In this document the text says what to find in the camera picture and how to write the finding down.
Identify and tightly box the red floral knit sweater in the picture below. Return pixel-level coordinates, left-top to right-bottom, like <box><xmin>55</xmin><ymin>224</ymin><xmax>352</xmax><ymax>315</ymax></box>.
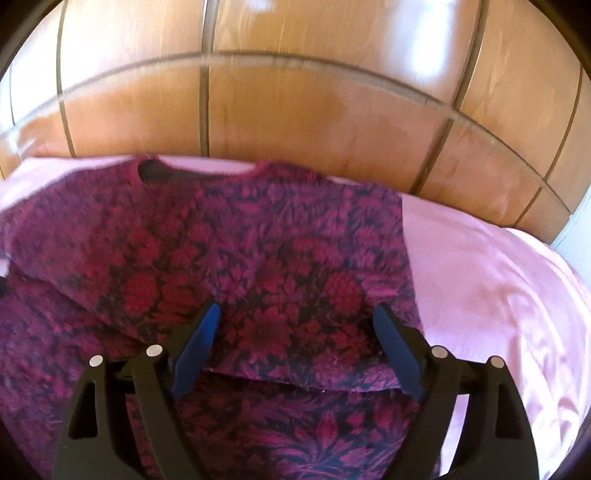
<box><xmin>1</xmin><ymin>161</ymin><xmax>421</xmax><ymax>479</ymax></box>

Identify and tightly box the pink bedspread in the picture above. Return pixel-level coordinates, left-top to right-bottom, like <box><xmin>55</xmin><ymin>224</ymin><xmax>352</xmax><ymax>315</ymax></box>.
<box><xmin>1</xmin><ymin>157</ymin><xmax>590</xmax><ymax>478</ymax></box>

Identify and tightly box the wooden panel headboard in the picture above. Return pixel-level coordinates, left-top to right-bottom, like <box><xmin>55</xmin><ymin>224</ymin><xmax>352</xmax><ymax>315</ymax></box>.
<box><xmin>1</xmin><ymin>1</ymin><xmax>590</xmax><ymax>242</ymax></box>

